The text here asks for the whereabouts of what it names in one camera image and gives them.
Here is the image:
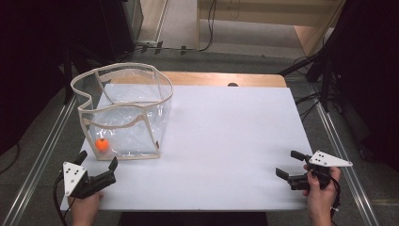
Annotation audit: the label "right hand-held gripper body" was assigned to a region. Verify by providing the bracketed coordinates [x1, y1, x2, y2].
[288, 150, 354, 191]

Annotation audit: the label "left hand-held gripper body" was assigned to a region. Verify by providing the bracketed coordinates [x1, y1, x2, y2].
[62, 161, 118, 200]

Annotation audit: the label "orange ball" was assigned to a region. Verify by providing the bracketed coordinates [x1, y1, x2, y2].
[94, 137, 110, 153]

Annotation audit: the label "clear plastic bag beige trim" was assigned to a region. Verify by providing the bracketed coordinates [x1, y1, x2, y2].
[70, 61, 174, 162]

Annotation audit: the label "person's left hand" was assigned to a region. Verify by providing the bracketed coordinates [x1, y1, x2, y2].
[67, 191, 104, 218]

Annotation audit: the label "person's right hand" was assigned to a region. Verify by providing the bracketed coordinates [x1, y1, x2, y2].
[302, 165, 343, 205]

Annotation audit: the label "white table board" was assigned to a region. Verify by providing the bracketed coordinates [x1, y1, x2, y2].
[59, 83, 314, 212]

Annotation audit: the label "black metal stand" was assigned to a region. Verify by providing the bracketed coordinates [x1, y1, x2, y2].
[60, 40, 76, 105]
[278, 46, 335, 112]

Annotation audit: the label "wooden table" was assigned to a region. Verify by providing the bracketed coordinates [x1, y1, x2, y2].
[103, 71, 288, 89]

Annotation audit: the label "black cabinet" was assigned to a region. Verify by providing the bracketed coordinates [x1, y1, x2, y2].
[99, 0, 145, 62]

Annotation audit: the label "metal floor rail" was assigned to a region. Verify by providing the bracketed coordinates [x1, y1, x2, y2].
[0, 93, 78, 226]
[309, 84, 381, 226]

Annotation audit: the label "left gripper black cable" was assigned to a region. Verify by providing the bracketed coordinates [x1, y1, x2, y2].
[52, 173, 73, 226]

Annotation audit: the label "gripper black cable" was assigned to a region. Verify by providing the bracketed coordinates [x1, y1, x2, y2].
[52, 173, 73, 226]
[328, 175, 343, 219]

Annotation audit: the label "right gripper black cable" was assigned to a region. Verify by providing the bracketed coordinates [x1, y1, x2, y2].
[328, 175, 343, 219]

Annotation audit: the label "black floor cables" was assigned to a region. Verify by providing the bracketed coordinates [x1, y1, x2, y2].
[294, 89, 323, 122]

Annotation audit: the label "wooden frame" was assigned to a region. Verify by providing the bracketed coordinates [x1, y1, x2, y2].
[196, 0, 347, 58]

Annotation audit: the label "black hanging cable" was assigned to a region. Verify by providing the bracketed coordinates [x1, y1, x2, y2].
[180, 0, 218, 53]

